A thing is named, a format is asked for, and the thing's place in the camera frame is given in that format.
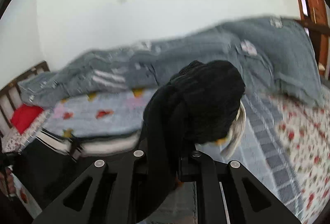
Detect black pants with white stripe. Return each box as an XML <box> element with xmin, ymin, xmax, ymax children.
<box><xmin>0</xmin><ymin>59</ymin><xmax>246</xmax><ymax>224</ymax></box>

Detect person's left hand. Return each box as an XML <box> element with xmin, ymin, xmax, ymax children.
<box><xmin>0</xmin><ymin>167</ymin><xmax>16</xmax><ymax>197</ymax></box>

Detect light blue fruit-print sheet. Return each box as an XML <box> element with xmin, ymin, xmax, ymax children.
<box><xmin>26</xmin><ymin>86</ymin><xmax>298</xmax><ymax>223</ymax></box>

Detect white red floral bedsheet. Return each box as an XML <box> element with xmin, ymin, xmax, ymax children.
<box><xmin>269</xmin><ymin>86</ymin><xmax>329</xmax><ymax>223</ymax></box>

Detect red pillow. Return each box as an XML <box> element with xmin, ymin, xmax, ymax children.
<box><xmin>11</xmin><ymin>104</ymin><xmax>44</xmax><ymax>135</ymax></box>

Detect grey quilted blanket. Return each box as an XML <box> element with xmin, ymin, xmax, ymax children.
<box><xmin>18</xmin><ymin>16</ymin><xmax>324</xmax><ymax>108</ymax></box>

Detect brown wooden headboard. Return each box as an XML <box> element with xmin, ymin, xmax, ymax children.
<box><xmin>296</xmin><ymin>19</ymin><xmax>329</xmax><ymax>76</ymax></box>

